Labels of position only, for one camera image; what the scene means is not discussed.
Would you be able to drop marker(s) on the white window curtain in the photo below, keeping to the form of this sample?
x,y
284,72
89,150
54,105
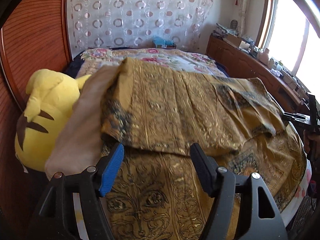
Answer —
x,y
242,10

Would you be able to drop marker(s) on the round woven fan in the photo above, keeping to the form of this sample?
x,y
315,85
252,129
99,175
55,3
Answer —
x,y
233,24

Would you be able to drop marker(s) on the beige cloth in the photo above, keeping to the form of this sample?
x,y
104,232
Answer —
x,y
80,130

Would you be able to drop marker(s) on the yellow plush toy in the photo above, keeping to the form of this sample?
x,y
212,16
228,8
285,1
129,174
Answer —
x,y
45,100

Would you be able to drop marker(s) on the floral quilt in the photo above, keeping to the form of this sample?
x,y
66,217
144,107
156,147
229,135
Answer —
x,y
180,60

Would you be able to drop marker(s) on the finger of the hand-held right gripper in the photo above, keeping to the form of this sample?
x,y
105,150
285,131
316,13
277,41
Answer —
x,y
297,115
300,121

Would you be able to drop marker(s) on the white bottle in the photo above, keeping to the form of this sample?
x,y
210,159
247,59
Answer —
x,y
272,63

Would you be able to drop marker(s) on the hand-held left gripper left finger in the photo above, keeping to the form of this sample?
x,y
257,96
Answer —
x,y
112,170

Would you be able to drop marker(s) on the white crumpled bag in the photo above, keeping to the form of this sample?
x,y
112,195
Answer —
x,y
276,72

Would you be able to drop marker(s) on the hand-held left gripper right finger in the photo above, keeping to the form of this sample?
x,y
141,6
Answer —
x,y
202,170

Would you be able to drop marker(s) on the slatted wooden wardrobe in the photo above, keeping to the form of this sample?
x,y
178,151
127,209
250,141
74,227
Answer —
x,y
32,42

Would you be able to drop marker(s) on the light blue packet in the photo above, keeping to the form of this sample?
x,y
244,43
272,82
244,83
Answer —
x,y
162,42

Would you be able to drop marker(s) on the person's right hand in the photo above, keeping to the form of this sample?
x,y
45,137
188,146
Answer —
x,y
306,141

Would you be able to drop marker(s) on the yellow-brown patterned shirt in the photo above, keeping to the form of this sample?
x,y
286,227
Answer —
x,y
175,110

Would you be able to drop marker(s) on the wooden sideboard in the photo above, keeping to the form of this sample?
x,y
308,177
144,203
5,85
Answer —
x,y
237,57

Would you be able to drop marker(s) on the window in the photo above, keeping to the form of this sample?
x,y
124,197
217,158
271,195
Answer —
x,y
287,30

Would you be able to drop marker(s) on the green-capped bottle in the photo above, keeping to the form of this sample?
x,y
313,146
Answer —
x,y
279,65

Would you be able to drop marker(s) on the pale pink jug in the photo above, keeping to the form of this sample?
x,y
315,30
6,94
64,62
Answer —
x,y
264,56

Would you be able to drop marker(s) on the stack of papers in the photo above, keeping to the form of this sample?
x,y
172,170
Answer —
x,y
223,30

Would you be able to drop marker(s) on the circle-patterned sheer curtain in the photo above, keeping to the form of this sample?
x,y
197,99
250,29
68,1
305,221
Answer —
x,y
140,17

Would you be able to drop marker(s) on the cardboard box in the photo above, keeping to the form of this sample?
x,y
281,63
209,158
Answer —
x,y
235,40

